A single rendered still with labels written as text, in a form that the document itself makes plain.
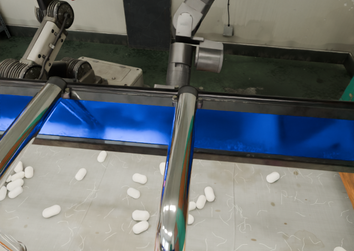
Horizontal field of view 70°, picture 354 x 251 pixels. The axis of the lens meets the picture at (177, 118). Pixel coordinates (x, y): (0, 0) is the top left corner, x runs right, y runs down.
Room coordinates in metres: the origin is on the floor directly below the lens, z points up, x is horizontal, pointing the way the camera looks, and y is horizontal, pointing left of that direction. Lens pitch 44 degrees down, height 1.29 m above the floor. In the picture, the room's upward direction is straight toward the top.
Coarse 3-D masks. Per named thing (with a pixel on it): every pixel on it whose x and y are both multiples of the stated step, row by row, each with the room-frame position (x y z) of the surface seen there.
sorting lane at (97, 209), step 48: (48, 192) 0.31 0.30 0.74; (96, 192) 0.31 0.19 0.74; (144, 192) 0.31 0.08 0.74; (192, 192) 0.31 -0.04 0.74; (240, 192) 0.31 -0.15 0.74; (288, 192) 0.31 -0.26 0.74; (336, 192) 0.31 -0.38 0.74; (48, 240) 0.20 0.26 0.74; (96, 240) 0.20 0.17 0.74; (144, 240) 0.20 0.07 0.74; (192, 240) 0.20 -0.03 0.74; (240, 240) 0.20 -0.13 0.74; (288, 240) 0.20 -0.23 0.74; (336, 240) 0.20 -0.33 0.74
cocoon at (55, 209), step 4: (48, 208) 0.26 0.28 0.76; (52, 208) 0.26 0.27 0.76; (56, 208) 0.26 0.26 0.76; (60, 208) 0.27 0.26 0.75; (44, 212) 0.25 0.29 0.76; (48, 212) 0.25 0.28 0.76; (52, 212) 0.25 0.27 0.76; (56, 212) 0.26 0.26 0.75; (44, 216) 0.25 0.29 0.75; (48, 216) 0.25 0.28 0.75
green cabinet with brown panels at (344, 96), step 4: (352, 80) 0.54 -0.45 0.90; (348, 84) 0.54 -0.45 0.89; (352, 84) 0.53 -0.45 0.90; (348, 88) 0.53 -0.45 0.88; (352, 88) 0.52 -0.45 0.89; (344, 92) 0.54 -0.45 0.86; (348, 92) 0.53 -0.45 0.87; (352, 92) 0.51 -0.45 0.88; (344, 96) 0.53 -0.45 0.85; (348, 96) 0.52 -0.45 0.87; (352, 96) 0.50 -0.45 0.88; (344, 100) 0.53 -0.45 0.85; (348, 100) 0.51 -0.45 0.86; (352, 100) 0.50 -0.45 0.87
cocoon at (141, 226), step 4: (144, 220) 0.24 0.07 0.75; (136, 224) 0.23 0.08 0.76; (140, 224) 0.23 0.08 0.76; (144, 224) 0.23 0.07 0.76; (148, 224) 0.23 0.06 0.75; (136, 228) 0.22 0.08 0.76; (140, 228) 0.22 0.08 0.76; (144, 228) 0.22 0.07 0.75; (136, 232) 0.21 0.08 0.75; (140, 232) 0.22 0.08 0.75
